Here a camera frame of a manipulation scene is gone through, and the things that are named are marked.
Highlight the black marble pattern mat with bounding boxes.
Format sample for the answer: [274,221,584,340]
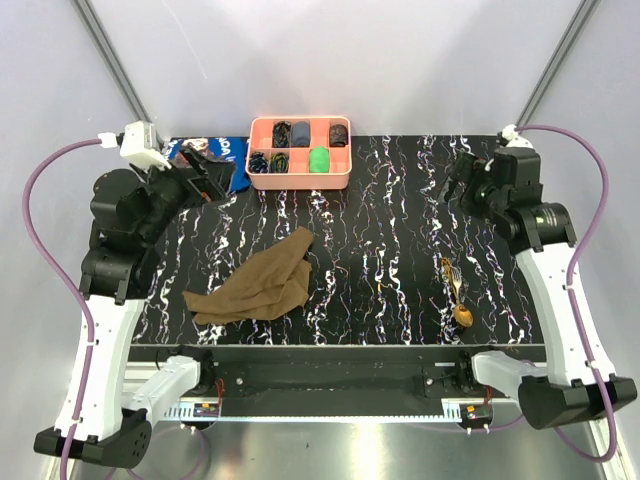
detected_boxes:
[134,135,542,345]

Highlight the grey rolled sock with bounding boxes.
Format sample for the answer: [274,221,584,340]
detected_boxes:
[291,121,311,148]

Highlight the left aluminium frame post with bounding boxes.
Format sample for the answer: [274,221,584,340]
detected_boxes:
[70,0,152,122]

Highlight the black yellow rolled sock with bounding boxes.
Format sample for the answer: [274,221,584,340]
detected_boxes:
[272,121,291,149]

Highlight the gold spoon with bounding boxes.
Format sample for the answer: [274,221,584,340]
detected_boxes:
[453,289,474,328]

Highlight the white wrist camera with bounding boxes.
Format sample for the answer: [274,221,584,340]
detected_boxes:
[498,124,533,149]
[97,120,171,172]

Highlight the black blue rolled sock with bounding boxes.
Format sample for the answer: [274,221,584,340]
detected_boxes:
[248,151,270,174]

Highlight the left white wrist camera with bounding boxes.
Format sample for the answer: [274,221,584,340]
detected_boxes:
[97,120,171,172]

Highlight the pink compartment tray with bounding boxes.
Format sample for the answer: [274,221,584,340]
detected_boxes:
[245,116,352,190]

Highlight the green rolled sock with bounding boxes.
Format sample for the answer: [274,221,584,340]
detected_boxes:
[309,146,331,174]

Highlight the blue printed t-shirt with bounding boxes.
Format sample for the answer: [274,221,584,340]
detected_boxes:
[164,137,251,193]

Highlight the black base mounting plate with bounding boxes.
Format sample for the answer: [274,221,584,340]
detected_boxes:
[130,343,546,419]

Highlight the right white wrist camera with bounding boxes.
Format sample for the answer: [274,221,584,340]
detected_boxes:
[498,124,533,149]

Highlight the aluminium frame post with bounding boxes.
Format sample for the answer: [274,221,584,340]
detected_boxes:
[70,0,152,122]
[516,0,601,126]

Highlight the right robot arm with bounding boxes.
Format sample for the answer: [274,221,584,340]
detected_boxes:
[438,146,638,430]

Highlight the dark patterned rolled sock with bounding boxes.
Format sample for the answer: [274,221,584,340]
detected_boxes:
[329,124,349,148]

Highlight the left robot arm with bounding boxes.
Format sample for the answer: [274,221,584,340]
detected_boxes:
[33,147,236,469]

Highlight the brown cloth napkin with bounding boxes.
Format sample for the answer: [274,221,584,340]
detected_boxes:
[183,227,314,325]

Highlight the right aluminium frame post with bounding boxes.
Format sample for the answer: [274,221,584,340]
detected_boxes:
[516,0,601,126]

